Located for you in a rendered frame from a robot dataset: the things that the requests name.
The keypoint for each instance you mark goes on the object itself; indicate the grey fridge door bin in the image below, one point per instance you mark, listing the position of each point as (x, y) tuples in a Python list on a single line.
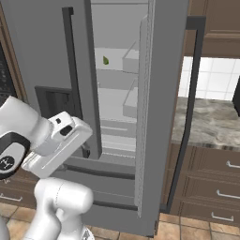
[(130, 106), (131, 61)]

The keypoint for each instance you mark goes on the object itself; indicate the green lemon wedge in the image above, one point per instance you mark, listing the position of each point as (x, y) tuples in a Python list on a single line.
[(106, 60)]

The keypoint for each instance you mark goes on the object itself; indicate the grey fridge door with dispenser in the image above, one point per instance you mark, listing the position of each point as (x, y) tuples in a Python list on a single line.
[(40, 47)]

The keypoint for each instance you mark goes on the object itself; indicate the black built-in oven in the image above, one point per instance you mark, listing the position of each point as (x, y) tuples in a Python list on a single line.
[(5, 75)]

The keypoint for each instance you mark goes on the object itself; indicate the black countertop appliance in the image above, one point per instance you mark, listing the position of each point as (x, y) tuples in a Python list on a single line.
[(237, 97)]

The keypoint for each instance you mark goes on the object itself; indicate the brown drawer front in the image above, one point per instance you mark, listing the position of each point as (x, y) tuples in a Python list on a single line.
[(203, 190), (197, 212), (212, 162)]

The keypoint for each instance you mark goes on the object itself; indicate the grey fridge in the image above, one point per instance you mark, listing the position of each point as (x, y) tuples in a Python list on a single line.
[(115, 28)]

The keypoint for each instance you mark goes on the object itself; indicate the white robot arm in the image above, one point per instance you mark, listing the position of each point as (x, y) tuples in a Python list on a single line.
[(18, 125)]

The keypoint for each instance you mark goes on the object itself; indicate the white fridge shelf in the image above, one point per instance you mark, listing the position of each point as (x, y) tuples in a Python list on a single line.
[(112, 103), (114, 53)]

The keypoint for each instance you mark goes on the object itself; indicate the grey freezer drawer front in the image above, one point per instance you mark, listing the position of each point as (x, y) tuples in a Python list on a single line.
[(109, 187), (115, 215)]

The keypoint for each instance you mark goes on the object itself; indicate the brown wall cabinet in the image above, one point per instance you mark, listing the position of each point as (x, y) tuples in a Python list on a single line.
[(218, 28)]

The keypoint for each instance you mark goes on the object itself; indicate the brown base cabinet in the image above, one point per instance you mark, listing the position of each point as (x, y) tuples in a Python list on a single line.
[(178, 175)]

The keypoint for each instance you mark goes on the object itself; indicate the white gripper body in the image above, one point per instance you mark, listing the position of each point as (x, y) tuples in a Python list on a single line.
[(70, 145)]

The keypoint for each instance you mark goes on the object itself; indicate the brown oven cabinet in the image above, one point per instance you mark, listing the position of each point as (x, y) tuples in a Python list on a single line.
[(14, 62)]

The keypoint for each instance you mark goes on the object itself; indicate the plain grey fridge door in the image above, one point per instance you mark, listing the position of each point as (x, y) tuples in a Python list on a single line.
[(168, 93)]

